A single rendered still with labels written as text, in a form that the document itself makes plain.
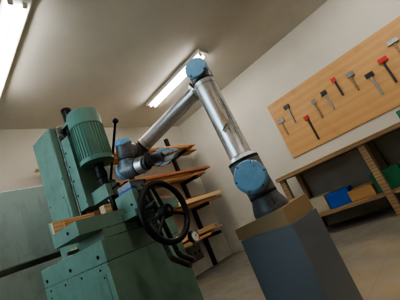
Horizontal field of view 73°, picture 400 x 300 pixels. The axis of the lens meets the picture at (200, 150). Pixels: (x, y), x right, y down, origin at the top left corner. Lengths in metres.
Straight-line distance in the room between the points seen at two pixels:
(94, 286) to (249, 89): 3.91
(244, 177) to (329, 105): 3.01
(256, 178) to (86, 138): 0.88
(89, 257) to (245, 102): 3.83
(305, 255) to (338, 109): 2.99
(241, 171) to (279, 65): 3.37
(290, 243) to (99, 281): 0.81
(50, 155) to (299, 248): 1.37
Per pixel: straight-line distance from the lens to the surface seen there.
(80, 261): 1.36
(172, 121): 1.56
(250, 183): 1.21
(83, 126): 1.55
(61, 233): 1.28
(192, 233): 1.47
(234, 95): 4.80
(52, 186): 1.73
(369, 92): 4.01
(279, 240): 1.32
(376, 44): 4.09
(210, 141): 5.11
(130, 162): 1.44
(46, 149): 1.77
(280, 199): 1.40
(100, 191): 1.49
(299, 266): 1.33
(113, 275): 1.21
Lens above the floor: 0.70
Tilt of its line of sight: 14 degrees up
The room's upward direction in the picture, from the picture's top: 23 degrees counter-clockwise
